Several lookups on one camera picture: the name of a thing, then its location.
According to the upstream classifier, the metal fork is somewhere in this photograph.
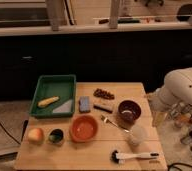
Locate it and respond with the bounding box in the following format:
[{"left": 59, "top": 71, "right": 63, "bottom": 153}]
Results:
[{"left": 101, "top": 115, "right": 130, "bottom": 133}]

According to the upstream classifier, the orange bowl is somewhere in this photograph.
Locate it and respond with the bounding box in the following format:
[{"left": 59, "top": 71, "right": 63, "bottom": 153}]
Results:
[{"left": 69, "top": 115, "right": 98, "bottom": 143}]

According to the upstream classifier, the apple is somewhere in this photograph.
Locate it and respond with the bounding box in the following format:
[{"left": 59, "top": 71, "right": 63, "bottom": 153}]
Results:
[{"left": 27, "top": 128, "right": 44, "bottom": 143}]

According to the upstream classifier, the wooden table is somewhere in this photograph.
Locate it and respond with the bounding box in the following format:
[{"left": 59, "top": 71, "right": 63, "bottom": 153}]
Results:
[{"left": 15, "top": 83, "right": 167, "bottom": 171}]

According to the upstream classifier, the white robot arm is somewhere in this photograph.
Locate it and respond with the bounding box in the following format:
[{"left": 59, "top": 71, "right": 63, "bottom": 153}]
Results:
[{"left": 151, "top": 67, "right": 192, "bottom": 111}]

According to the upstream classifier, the white dish brush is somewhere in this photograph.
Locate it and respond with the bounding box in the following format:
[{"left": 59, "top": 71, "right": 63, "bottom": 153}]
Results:
[{"left": 111, "top": 150, "right": 159, "bottom": 164}]

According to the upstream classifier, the grey triangular cloth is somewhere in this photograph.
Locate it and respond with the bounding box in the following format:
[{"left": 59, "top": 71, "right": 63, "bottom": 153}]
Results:
[{"left": 53, "top": 100, "right": 72, "bottom": 113}]

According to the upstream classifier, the bunch of dark grapes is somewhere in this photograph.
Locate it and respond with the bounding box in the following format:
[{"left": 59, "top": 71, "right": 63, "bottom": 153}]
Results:
[{"left": 93, "top": 88, "right": 115, "bottom": 100}]

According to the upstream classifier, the green plastic tray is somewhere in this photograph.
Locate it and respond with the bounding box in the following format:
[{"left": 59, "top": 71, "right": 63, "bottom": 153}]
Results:
[{"left": 30, "top": 75, "right": 76, "bottom": 118}]

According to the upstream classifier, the dark brown bowl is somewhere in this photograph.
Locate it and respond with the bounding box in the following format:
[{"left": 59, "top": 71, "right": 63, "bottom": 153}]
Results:
[{"left": 118, "top": 100, "right": 141, "bottom": 124}]

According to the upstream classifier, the black cable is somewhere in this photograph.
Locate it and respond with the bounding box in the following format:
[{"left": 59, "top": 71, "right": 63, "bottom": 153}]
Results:
[{"left": 0, "top": 108, "right": 22, "bottom": 146}]

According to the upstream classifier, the blue sponge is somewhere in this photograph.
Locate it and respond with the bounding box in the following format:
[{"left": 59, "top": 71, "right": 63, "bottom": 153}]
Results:
[{"left": 79, "top": 96, "right": 90, "bottom": 113}]

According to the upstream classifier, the yellow corn cob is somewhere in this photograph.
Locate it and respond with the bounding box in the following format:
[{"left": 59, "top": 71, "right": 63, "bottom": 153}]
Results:
[{"left": 37, "top": 96, "right": 59, "bottom": 108}]

